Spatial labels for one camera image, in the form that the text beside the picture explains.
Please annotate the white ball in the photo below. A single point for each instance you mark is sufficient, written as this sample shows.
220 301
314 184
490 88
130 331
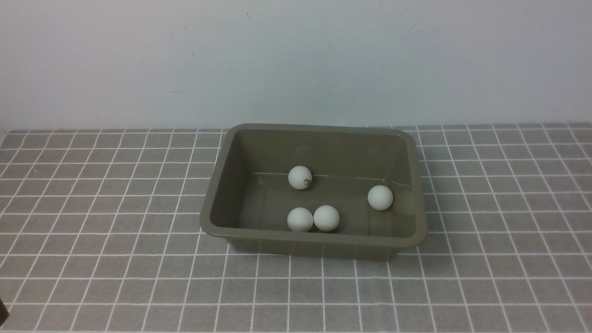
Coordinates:
326 218
300 219
300 177
380 197

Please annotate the olive green plastic bin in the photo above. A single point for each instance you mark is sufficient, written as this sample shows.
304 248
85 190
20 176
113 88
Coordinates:
249 195

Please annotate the grey checked tablecloth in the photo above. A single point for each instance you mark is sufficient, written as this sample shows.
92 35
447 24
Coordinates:
100 233

